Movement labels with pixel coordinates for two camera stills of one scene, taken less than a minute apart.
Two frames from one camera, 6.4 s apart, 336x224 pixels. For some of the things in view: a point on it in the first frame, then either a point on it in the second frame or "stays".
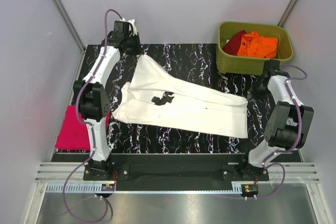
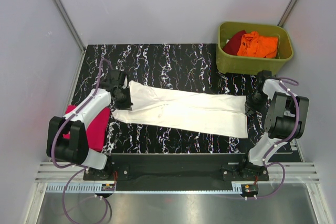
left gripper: x=138 y=50 to x=126 y=105
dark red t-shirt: x=232 y=45 stays
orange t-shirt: x=253 y=45 stays
